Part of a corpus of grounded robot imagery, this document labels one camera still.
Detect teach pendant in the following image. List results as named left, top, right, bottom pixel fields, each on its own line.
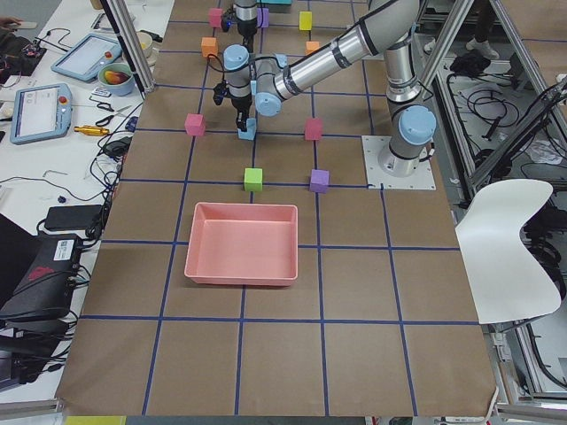
left=50, top=34, right=122, bottom=81
left=10, top=83, right=73, bottom=145

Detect pink block right far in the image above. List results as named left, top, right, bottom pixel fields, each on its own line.
left=208, top=8, right=223, bottom=28

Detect yellow block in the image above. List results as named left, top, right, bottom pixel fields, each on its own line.
left=299, top=11, right=313, bottom=31

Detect cream bowl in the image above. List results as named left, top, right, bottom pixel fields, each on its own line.
left=136, top=31, right=159, bottom=66

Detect purple block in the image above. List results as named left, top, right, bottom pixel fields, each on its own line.
left=309, top=169, right=330, bottom=194
left=257, top=7, right=269, bottom=28

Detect black power adapter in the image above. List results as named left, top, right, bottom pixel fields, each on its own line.
left=44, top=205, right=102, bottom=231

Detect green bowl with fruit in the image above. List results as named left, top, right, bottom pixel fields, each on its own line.
left=97, top=63, right=135, bottom=97

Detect orange block near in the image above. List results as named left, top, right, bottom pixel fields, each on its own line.
left=305, top=41, right=320, bottom=56

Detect aluminium frame post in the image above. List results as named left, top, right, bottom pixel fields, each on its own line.
left=101, top=0, right=155, bottom=97

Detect pink block left far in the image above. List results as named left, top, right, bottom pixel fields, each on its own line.
left=184, top=113, right=206, bottom=136

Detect green block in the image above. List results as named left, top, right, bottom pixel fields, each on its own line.
left=244, top=167, right=263, bottom=192

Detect purple block right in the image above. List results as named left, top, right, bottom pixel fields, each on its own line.
left=257, top=7, right=269, bottom=28

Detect teach pendant far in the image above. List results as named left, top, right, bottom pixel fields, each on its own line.
left=50, top=34, right=122, bottom=81

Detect cyan plastic bin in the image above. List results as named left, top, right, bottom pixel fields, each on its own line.
left=262, top=0, right=292, bottom=5

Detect orange block far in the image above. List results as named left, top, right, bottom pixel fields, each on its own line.
left=200, top=36, right=219, bottom=58

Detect black scissors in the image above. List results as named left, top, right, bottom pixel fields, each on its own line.
left=95, top=102, right=131, bottom=128

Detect teach pendant near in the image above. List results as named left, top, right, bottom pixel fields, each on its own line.
left=10, top=83, right=73, bottom=145

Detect purple block left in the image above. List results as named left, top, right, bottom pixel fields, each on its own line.
left=309, top=169, right=330, bottom=194

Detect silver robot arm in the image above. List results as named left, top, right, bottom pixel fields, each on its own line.
left=213, top=0, right=437, bottom=178

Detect white chair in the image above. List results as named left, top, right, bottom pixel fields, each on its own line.
left=455, top=179, right=561, bottom=325

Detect dark pink block left near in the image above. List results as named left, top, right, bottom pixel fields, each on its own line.
left=304, top=118, right=323, bottom=142

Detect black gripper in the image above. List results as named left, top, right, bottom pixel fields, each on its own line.
left=221, top=0, right=258, bottom=50
left=213, top=83, right=252, bottom=131

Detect orange block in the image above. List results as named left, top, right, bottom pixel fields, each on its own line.
left=200, top=36, right=219, bottom=58
left=305, top=41, right=320, bottom=56

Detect pink plastic bin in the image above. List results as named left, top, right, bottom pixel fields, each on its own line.
left=184, top=202, right=299, bottom=287

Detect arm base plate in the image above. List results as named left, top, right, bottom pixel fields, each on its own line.
left=361, top=135, right=436, bottom=190

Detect light blue block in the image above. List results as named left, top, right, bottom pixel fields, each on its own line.
left=237, top=118, right=257, bottom=141
left=250, top=80, right=257, bottom=98

